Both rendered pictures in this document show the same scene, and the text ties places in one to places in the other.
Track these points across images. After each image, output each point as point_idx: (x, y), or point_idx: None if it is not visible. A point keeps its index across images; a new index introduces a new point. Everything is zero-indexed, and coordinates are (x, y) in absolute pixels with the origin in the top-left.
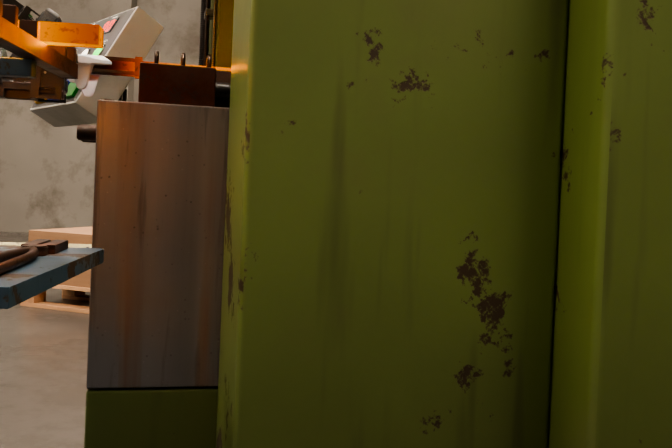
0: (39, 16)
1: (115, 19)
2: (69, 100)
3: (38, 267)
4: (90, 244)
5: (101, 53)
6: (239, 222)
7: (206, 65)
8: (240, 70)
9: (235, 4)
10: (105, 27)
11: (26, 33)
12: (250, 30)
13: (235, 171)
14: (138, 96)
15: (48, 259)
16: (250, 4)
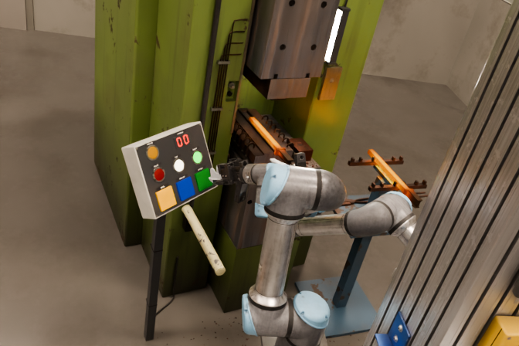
0: (303, 157)
1: (186, 134)
2: (209, 188)
3: (368, 196)
4: (205, 236)
5: (202, 156)
6: (329, 167)
7: (279, 136)
8: (328, 137)
9: (314, 119)
10: (181, 141)
11: (386, 159)
12: (344, 129)
13: (320, 159)
14: (310, 159)
15: (356, 198)
16: (346, 123)
